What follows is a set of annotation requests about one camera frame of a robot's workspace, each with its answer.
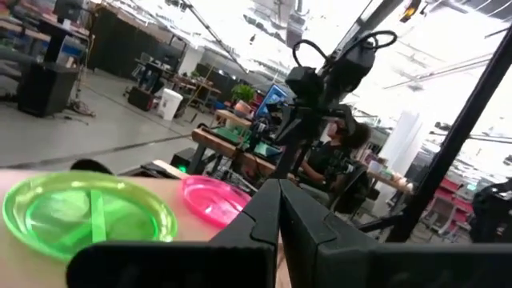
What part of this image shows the black frame foot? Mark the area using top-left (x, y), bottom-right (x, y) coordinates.
top-left (70, 158), bottom-right (115, 176)

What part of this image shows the dark room partition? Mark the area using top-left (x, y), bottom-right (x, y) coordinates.
top-left (87, 7), bottom-right (189, 79)

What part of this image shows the potted green plant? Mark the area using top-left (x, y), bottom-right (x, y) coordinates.
top-left (230, 83), bottom-right (257, 117)

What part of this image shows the white bin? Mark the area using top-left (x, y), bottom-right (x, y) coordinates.
top-left (158, 88), bottom-right (184, 122)

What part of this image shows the black office chair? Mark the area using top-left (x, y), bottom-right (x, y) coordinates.
top-left (331, 167), bottom-right (371, 215)

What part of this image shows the black cabinet box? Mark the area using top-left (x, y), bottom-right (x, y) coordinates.
top-left (18, 62), bottom-right (79, 118)

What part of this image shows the black equipment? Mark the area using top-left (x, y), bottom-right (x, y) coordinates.
top-left (471, 182), bottom-right (512, 243)

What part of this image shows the red cart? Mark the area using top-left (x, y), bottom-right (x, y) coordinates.
top-left (423, 178), bottom-right (473, 237)

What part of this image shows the black box with green light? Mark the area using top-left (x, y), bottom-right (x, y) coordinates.
top-left (170, 147), bottom-right (197, 174)

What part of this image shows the green transparent plastic plate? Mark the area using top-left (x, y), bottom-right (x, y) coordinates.
top-left (2, 170), bottom-right (179, 263)

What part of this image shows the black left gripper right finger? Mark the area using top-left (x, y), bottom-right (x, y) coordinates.
top-left (279, 178), bottom-right (512, 288)

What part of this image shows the pink transparent plastic plate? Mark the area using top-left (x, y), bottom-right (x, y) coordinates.
top-left (180, 174), bottom-right (253, 230)

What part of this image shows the person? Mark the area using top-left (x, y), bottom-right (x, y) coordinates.
top-left (298, 122), bottom-right (373, 213)

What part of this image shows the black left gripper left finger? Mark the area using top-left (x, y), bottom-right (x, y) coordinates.
top-left (66, 178), bottom-right (282, 288)

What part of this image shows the blue lit monitor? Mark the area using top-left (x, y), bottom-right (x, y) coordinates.
top-left (254, 82), bottom-right (289, 119)

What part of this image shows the wooden work table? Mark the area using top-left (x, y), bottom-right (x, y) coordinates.
top-left (190, 127), bottom-right (281, 177)

